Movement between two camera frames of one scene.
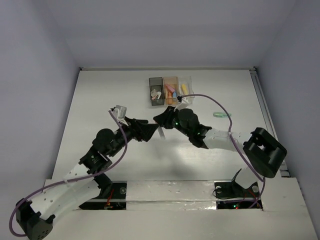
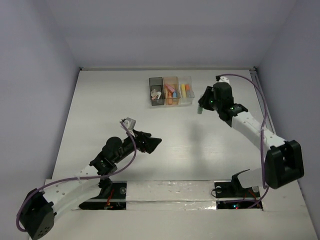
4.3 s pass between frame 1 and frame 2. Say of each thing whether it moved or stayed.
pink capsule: stayed
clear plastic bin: stayed
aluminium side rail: stayed
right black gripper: moved
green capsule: moved
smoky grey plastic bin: stayed
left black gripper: moved
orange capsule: stayed
